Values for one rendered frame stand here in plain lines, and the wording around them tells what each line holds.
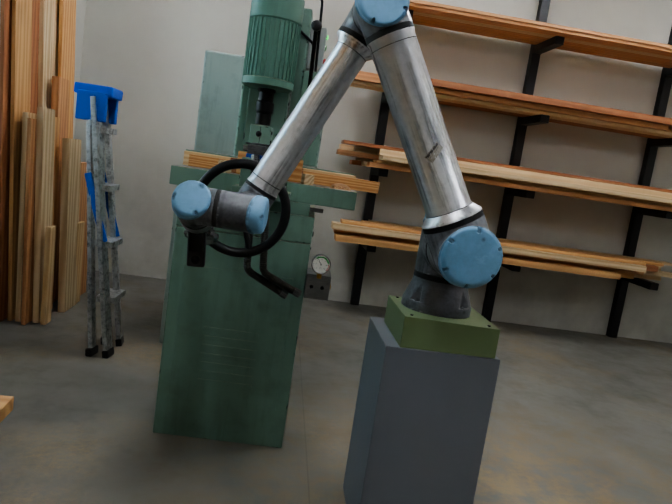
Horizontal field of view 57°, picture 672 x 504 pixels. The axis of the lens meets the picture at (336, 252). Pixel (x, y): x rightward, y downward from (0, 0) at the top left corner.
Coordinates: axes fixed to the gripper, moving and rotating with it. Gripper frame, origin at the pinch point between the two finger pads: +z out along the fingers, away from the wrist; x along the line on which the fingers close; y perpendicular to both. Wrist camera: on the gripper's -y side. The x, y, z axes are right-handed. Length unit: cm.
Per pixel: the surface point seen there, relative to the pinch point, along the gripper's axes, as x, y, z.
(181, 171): 13.2, 25.8, 16.9
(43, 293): 91, -6, 137
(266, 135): -11, 44, 22
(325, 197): -33.4, 23.7, 16.5
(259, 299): -16.5, -10.0, 29.5
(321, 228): -46, 78, 257
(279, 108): -14, 59, 30
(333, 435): -49, -52, 62
